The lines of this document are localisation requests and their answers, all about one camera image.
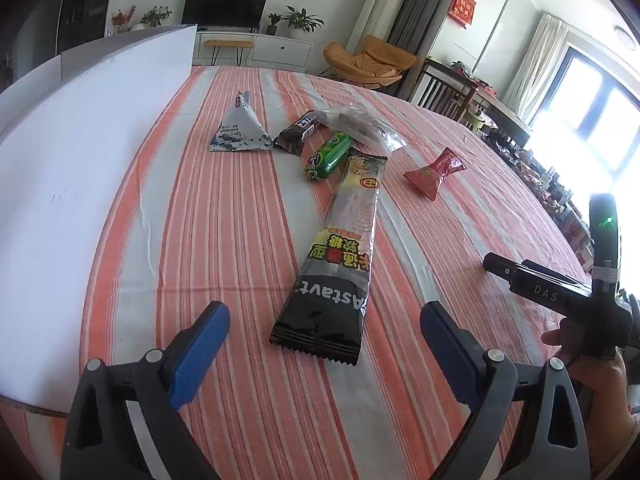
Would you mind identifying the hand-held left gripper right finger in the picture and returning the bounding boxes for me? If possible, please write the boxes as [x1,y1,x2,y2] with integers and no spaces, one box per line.
[419,301,592,480]

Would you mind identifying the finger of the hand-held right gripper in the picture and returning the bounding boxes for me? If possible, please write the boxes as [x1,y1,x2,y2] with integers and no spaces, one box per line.
[483,252,596,296]

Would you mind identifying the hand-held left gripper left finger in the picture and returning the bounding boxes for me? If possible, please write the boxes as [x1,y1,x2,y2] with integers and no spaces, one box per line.
[60,301,232,480]

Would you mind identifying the long black candy packet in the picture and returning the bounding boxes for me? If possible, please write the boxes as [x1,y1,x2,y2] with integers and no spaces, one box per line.
[270,147,390,366]

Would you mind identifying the clear bag of brown slices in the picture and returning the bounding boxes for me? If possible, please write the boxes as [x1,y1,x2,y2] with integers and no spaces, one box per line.
[312,105,406,154]

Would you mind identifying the white cardboard box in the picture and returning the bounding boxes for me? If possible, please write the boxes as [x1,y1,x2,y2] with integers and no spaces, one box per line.
[0,25,199,413]

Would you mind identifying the dark brown snack packet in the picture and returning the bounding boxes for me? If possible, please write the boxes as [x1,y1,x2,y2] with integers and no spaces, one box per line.
[272,110,321,156]

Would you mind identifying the person's right hand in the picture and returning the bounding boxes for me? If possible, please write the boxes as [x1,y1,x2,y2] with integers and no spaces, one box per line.
[542,328,638,413]

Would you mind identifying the red twisted candy packet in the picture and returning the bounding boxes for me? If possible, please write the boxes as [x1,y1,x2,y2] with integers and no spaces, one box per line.
[403,147,469,202]

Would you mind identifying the striped orange tablecloth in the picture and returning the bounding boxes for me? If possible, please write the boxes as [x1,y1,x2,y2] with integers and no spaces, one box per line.
[0,64,593,480]

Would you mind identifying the wooden desk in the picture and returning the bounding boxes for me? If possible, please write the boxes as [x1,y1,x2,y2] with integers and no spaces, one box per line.
[472,86,534,147]

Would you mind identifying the dark wooden slatted chair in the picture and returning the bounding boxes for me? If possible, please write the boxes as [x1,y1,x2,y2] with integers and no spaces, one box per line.
[410,57,479,122]

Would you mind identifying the dark framed window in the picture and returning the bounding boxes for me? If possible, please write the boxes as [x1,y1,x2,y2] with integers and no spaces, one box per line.
[530,45,640,202]

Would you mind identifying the green sausage packet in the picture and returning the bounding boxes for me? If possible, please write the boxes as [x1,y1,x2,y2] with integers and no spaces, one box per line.
[302,131,354,181]

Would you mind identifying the white curtain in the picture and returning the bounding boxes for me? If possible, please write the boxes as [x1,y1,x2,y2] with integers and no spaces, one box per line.
[502,12,569,112]

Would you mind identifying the white blue triangular packet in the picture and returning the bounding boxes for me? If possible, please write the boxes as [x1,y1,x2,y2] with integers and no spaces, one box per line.
[207,90,275,154]

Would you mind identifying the yellow rocking chair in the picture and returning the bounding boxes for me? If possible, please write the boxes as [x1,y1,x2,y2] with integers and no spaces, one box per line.
[322,35,419,91]

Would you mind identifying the grey curtain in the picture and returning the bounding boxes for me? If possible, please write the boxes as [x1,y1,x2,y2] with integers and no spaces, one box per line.
[387,0,474,57]

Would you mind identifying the covered standing air conditioner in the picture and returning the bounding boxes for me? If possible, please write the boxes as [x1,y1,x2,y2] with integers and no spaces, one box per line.
[345,0,415,54]

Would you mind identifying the white television cabinet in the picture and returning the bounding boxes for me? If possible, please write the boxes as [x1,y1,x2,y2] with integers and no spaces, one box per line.
[192,30,314,69]

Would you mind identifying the wooden stool with metal legs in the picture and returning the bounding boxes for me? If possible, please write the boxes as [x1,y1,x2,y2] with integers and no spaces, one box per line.
[204,39,255,67]

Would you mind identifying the large potted green plant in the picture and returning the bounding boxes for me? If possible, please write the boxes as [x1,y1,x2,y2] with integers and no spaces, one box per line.
[282,6,325,36]

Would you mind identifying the green plant in glass vase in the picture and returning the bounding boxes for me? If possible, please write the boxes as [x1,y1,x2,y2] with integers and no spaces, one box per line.
[140,6,174,29]

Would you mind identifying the red flowers in vase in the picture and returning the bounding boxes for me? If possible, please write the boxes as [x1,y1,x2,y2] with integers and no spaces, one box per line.
[111,5,137,34]

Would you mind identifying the black television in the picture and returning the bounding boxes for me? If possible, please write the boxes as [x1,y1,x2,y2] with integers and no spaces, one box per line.
[181,0,270,31]

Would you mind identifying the dark display cabinet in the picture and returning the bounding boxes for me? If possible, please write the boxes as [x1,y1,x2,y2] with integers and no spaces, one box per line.
[55,0,119,57]

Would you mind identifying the red wall hanging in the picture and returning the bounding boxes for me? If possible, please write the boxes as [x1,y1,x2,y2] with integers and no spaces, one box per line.
[447,0,478,26]

